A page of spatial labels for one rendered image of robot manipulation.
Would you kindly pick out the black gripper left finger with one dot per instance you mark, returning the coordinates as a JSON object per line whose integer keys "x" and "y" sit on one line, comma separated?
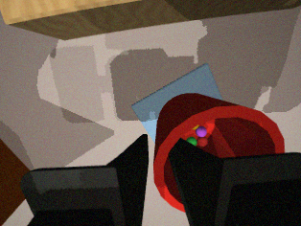
{"x": 119, "y": 186}

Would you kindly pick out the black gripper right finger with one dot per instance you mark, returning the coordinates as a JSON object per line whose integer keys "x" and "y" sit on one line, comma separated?
{"x": 205, "y": 181}

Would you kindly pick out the green marble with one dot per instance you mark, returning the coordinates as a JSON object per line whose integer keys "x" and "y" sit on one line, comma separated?
{"x": 192, "y": 140}

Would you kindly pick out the tan wooden flat bar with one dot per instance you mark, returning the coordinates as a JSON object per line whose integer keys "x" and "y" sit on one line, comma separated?
{"x": 72, "y": 19}

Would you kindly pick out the red marble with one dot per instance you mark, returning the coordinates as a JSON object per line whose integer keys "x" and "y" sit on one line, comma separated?
{"x": 202, "y": 141}

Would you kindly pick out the purple marble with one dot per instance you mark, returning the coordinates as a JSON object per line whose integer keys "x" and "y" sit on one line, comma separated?
{"x": 201, "y": 131}

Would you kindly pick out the red cup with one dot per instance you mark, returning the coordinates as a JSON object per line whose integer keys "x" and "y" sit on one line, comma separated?
{"x": 232, "y": 130}

